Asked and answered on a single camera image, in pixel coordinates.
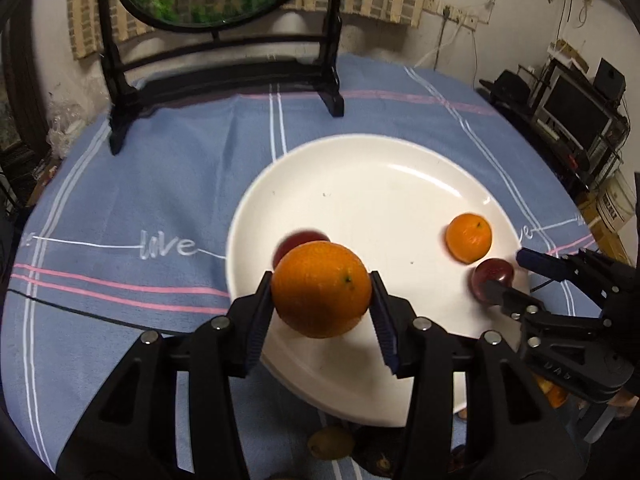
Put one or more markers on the small mandarin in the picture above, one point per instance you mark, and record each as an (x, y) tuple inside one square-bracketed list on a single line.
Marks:
[(468, 237)]

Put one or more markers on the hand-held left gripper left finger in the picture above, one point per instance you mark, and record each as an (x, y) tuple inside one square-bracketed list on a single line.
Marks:
[(260, 320)]

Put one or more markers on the white bucket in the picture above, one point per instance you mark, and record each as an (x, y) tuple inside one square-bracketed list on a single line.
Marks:
[(615, 205)]

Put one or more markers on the black speaker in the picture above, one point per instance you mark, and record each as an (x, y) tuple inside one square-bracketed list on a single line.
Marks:
[(610, 77)]

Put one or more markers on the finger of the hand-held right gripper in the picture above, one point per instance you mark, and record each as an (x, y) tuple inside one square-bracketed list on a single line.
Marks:
[(542, 262), (515, 300)]

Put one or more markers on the blue striped tablecloth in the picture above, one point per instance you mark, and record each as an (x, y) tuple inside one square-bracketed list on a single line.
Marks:
[(150, 185)]

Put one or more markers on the large red plum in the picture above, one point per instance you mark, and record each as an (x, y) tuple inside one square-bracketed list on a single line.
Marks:
[(492, 270)]

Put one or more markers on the large beige fruit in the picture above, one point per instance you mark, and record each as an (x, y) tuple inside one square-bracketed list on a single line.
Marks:
[(330, 442)]

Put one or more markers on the clear plastic bag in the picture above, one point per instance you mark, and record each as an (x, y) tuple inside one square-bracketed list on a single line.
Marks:
[(67, 127)]

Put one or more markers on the round orange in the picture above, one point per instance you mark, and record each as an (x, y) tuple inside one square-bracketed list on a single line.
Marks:
[(552, 394)]

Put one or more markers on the black desk shelf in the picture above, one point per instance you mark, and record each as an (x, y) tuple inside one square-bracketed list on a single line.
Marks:
[(520, 115)]

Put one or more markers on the large orange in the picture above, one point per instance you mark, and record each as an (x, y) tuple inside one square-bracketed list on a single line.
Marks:
[(320, 290)]

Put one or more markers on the white oval plate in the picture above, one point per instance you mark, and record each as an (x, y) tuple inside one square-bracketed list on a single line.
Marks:
[(375, 195)]

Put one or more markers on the computer monitor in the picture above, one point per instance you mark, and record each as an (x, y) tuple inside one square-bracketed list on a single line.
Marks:
[(575, 107)]

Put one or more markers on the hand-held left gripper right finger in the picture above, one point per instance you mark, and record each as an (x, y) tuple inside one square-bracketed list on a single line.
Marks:
[(382, 325)]

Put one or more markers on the white wall socket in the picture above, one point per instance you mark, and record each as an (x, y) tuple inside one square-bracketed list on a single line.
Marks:
[(431, 3), (471, 20), (451, 11)]

